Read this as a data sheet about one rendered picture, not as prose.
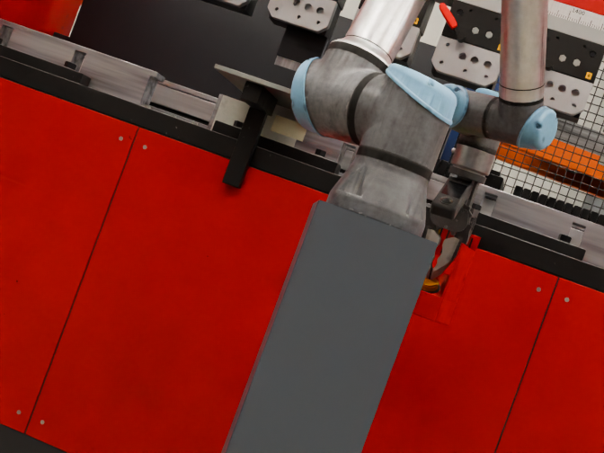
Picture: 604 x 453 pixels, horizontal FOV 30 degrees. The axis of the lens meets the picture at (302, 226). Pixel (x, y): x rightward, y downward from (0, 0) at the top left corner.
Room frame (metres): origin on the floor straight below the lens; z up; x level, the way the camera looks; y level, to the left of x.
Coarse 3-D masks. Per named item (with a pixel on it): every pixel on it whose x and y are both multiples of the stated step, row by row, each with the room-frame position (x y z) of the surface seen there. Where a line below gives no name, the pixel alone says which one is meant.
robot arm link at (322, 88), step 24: (384, 0) 1.75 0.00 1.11; (408, 0) 1.76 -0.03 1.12; (360, 24) 1.75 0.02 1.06; (384, 24) 1.74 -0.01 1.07; (408, 24) 1.77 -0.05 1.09; (336, 48) 1.73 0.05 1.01; (360, 48) 1.72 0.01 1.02; (384, 48) 1.74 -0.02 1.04; (312, 72) 1.74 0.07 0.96; (336, 72) 1.71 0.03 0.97; (360, 72) 1.70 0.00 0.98; (384, 72) 1.73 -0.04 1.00; (312, 96) 1.72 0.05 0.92; (336, 96) 1.69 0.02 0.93; (312, 120) 1.74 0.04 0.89; (336, 120) 1.70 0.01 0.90
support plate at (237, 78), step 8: (216, 64) 2.35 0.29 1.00; (224, 72) 2.36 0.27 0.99; (232, 72) 2.34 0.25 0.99; (240, 72) 2.34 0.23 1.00; (232, 80) 2.45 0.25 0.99; (240, 80) 2.40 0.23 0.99; (248, 80) 2.35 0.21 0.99; (256, 80) 2.33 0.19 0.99; (264, 80) 2.33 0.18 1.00; (240, 88) 2.54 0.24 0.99; (272, 88) 2.33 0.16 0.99; (280, 88) 2.32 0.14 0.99; (288, 88) 2.32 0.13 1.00; (280, 96) 2.42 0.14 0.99; (288, 96) 2.37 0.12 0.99; (280, 104) 2.56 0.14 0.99; (288, 104) 2.51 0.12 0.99
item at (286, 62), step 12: (288, 36) 2.61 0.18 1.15; (300, 36) 2.60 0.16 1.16; (312, 36) 2.59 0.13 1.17; (288, 48) 2.60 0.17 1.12; (300, 48) 2.60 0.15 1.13; (312, 48) 2.59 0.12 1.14; (324, 48) 2.60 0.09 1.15; (276, 60) 2.62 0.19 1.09; (288, 60) 2.61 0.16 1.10; (300, 60) 2.60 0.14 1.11
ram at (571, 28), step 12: (444, 0) 2.55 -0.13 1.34; (468, 0) 2.50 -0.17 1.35; (480, 0) 2.49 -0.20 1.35; (492, 0) 2.49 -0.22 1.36; (564, 0) 2.46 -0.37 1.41; (576, 0) 2.45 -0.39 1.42; (588, 0) 2.45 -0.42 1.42; (600, 0) 2.44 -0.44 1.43; (600, 12) 2.44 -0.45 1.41; (552, 24) 2.46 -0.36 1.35; (564, 24) 2.46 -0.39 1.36; (576, 24) 2.45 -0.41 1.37; (576, 36) 2.45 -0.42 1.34; (588, 36) 2.44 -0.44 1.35; (600, 36) 2.44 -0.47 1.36
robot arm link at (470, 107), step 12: (444, 84) 1.97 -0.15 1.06; (456, 84) 1.97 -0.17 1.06; (456, 96) 1.95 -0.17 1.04; (468, 96) 1.97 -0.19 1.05; (480, 96) 1.96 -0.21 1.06; (492, 96) 1.96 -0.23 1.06; (456, 108) 1.95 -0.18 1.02; (468, 108) 1.96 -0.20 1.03; (480, 108) 1.94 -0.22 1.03; (456, 120) 1.96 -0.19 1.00; (468, 120) 1.96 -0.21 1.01; (480, 120) 1.94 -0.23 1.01; (468, 132) 1.98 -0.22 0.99; (480, 132) 1.96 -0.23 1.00
